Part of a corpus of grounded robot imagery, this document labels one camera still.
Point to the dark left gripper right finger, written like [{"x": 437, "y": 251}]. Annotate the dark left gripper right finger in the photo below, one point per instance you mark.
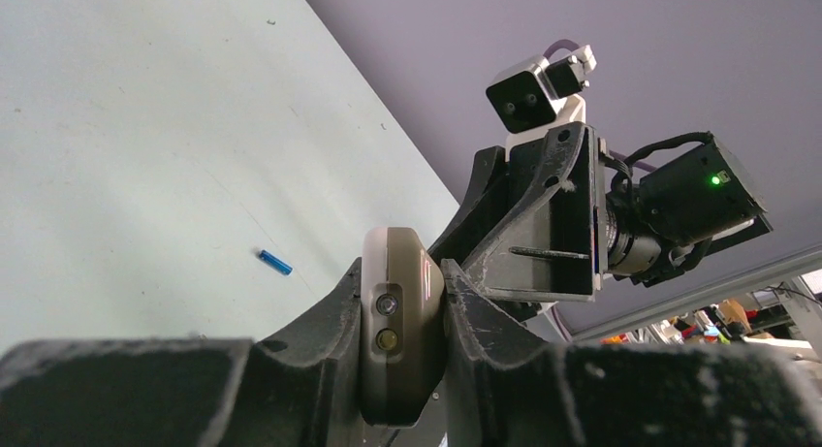
[{"x": 505, "y": 386}]

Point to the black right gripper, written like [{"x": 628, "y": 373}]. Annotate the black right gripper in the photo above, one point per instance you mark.
[{"x": 550, "y": 245}]

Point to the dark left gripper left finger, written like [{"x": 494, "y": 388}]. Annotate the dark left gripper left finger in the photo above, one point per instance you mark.
[{"x": 297, "y": 387}]

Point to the blue battery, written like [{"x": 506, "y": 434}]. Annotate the blue battery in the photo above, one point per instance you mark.
[{"x": 274, "y": 262}]

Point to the beige remote control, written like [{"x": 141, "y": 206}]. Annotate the beige remote control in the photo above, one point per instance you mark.
[{"x": 403, "y": 342}]

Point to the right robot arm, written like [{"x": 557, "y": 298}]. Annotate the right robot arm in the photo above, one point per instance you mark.
[{"x": 673, "y": 203}]

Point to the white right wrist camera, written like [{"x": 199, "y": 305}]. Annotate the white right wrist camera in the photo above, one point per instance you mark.
[{"x": 542, "y": 92}]

